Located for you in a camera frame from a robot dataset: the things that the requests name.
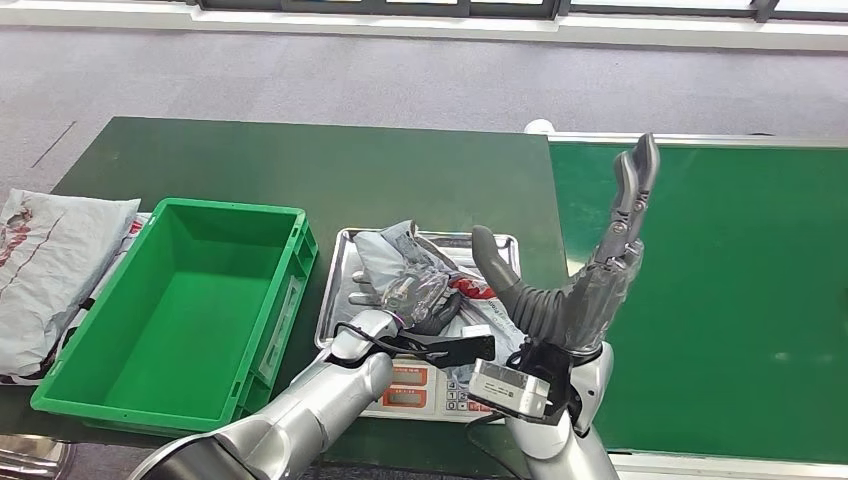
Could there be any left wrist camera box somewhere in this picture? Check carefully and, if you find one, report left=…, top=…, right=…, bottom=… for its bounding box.
left=404, top=324, right=497, bottom=371

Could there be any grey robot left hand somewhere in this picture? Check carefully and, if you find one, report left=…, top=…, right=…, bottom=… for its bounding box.
left=380, top=261, right=465, bottom=337

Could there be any black window frame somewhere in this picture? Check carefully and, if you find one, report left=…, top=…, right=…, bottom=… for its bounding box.
left=195, top=0, right=848, bottom=22

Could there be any white parcel bag red print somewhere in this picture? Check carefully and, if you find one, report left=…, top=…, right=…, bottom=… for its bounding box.
left=0, top=211, right=152, bottom=387

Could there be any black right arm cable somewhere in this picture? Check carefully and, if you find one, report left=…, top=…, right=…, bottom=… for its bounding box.
left=462, top=410, right=525, bottom=480

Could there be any green conveyor belt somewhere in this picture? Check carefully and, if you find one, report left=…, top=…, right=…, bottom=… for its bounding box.
left=523, top=117, right=848, bottom=480

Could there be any green plastic crate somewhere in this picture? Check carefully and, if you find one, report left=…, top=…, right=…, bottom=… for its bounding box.
left=29, top=197, right=319, bottom=439

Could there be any grey parcel bag red print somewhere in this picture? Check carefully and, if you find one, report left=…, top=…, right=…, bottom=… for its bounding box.
left=352, top=220, right=529, bottom=364
left=0, top=188, right=142, bottom=379

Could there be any shiny metal round base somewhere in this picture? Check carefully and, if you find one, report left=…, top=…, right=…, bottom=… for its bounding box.
left=0, top=433, right=75, bottom=480

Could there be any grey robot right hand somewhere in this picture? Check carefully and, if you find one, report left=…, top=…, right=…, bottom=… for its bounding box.
left=471, top=133, right=661, bottom=356

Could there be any white scale with steel tray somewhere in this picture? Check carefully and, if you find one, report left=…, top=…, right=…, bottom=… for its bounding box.
left=314, top=227, right=531, bottom=425

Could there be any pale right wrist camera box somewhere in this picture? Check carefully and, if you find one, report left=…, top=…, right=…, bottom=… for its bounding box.
left=468, top=358, right=552, bottom=420

